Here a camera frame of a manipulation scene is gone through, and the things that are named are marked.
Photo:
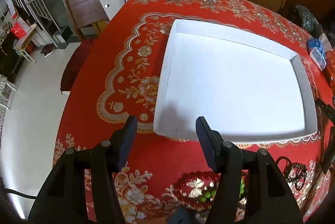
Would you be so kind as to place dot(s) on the dark wooden chair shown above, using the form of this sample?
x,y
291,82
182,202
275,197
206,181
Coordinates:
x,y
81,6

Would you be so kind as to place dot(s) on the blue and white package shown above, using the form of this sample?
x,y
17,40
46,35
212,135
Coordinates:
x,y
318,52

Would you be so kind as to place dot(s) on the red floral tablecloth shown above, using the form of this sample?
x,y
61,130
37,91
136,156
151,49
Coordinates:
x,y
125,19

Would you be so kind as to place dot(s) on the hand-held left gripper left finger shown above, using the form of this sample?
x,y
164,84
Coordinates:
x,y
128,140

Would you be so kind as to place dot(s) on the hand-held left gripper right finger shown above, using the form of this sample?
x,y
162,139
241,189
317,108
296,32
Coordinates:
x,y
205,140

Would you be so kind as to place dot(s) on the white plastic chair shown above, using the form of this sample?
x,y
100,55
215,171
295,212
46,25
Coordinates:
x,y
5,93

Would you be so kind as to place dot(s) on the red bag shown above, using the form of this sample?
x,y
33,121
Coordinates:
x,y
18,30

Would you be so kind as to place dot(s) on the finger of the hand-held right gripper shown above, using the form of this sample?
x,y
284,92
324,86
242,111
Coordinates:
x,y
329,150
327,111

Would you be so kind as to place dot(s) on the metal stair railing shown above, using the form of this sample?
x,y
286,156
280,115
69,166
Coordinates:
x,y
34,1

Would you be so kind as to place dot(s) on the white cardboard tray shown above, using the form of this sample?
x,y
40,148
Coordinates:
x,y
230,82

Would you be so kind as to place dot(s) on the dark slippers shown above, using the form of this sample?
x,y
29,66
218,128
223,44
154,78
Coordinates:
x,y
48,50

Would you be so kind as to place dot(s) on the black plastic bag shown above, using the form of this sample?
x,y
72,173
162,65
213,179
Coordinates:
x,y
306,18

